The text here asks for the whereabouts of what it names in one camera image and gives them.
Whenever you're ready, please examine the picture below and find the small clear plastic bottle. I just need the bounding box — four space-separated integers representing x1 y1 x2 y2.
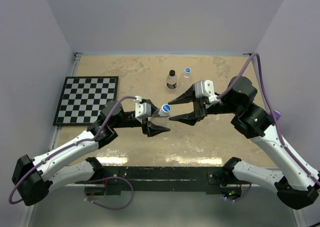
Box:
166 73 178 90

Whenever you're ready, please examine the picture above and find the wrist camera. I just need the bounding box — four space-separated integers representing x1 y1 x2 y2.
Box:
134 96 152 120
193 79 219 104

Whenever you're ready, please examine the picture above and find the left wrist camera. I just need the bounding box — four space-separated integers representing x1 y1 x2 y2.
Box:
134 96 152 120

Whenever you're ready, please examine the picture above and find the black bottle cap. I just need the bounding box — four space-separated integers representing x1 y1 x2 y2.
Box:
169 69 176 77

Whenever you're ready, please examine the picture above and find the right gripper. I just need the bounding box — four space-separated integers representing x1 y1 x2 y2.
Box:
168 83 241 125

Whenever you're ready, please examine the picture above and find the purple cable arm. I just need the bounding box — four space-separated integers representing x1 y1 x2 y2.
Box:
8 95 138 204
216 52 320 185

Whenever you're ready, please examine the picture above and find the black white checkerboard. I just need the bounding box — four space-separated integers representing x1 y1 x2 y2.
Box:
61 76 119 127

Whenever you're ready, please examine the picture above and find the aluminium rail left edge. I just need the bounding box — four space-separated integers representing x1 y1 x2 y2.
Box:
44 53 82 157

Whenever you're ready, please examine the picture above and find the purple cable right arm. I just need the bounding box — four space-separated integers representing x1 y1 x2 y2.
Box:
216 52 320 185

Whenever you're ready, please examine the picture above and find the purple cable loop front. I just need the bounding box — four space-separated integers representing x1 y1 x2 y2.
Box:
84 175 135 210

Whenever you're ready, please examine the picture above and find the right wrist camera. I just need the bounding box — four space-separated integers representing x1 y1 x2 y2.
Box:
193 79 219 104

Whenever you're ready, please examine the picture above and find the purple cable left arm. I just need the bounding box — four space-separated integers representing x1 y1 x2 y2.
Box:
8 95 138 204

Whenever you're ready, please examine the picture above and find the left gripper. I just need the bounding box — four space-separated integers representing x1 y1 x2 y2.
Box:
112 99 171 136

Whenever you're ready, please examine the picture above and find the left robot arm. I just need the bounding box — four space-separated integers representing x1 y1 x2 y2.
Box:
8 96 171 206

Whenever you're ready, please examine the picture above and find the purple object table edge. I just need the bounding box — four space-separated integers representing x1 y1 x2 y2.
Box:
273 109 282 121

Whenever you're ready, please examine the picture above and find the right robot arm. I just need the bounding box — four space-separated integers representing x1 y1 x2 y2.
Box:
169 76 320 210

